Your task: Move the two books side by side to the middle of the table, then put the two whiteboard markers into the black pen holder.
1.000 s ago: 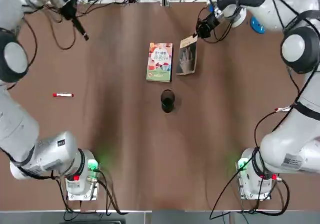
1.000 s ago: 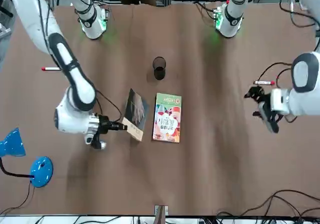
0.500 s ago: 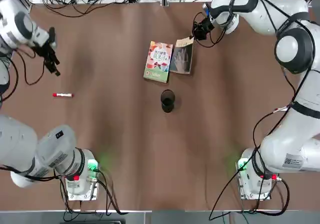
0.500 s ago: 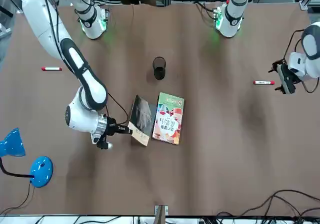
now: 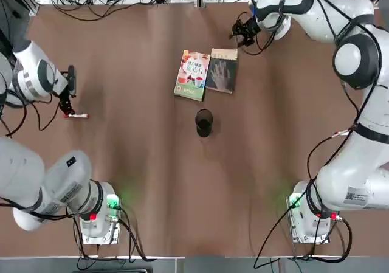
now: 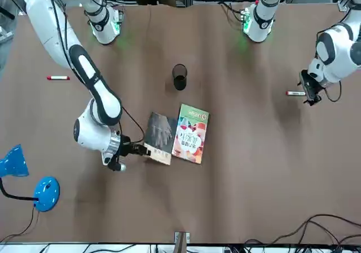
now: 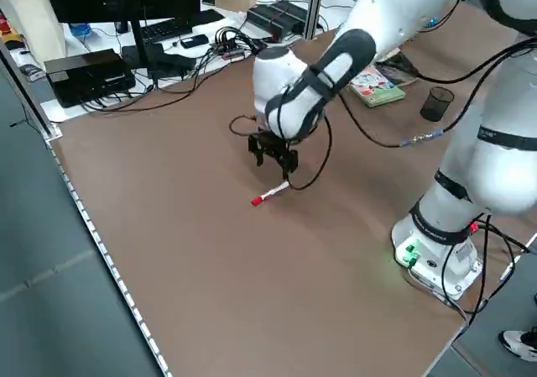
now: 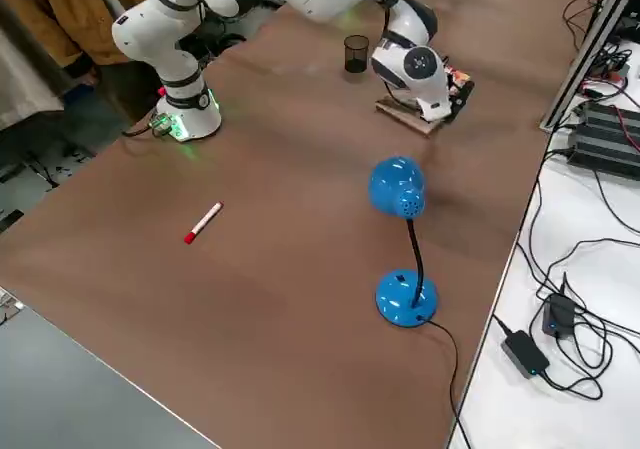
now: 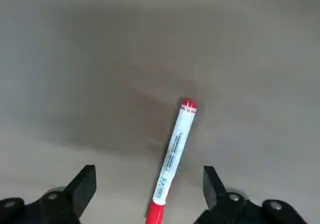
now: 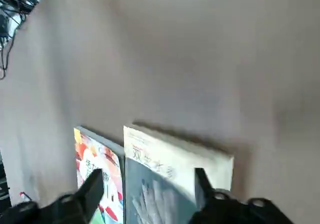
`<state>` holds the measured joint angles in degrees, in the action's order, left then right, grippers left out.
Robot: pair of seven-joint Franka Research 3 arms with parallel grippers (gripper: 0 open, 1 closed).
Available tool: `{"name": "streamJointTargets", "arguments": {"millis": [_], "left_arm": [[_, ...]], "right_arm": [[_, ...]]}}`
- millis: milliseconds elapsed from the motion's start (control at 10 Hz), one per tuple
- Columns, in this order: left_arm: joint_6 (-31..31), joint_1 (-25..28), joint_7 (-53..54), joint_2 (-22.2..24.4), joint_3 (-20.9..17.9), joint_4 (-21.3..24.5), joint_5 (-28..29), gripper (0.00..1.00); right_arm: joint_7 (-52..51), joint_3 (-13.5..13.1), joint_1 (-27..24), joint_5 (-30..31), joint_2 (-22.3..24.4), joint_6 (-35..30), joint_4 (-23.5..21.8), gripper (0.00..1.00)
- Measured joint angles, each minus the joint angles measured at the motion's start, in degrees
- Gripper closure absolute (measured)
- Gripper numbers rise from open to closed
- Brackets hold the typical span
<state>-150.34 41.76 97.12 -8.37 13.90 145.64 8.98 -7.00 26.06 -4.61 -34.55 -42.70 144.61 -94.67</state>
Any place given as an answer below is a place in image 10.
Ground colourful green red book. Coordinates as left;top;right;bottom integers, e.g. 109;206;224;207
73;126;125;224

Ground dark grey book hand print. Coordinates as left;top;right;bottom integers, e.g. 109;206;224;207
123;123;235;224

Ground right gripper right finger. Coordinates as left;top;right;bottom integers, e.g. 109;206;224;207
189;168;296;224

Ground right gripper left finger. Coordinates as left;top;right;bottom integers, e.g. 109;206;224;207
0;168;105;224

